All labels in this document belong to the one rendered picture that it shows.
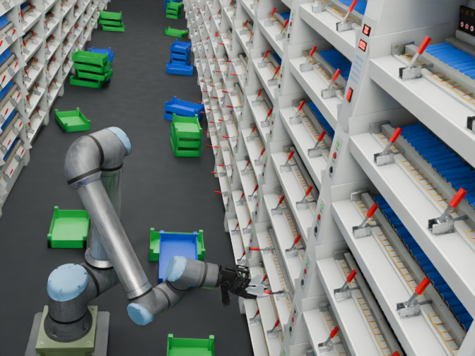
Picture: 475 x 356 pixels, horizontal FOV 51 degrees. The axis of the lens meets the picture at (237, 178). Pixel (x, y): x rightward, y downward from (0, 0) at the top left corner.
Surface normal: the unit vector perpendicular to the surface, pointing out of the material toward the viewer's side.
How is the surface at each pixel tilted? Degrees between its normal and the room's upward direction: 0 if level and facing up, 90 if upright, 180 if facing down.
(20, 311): 0
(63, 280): 9
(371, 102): 90
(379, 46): 90
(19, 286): 0
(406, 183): 17
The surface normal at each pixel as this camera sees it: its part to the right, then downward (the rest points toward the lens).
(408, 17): 0.13, 0.48
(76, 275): 0.11, -0.80
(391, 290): -0.15, -0.85
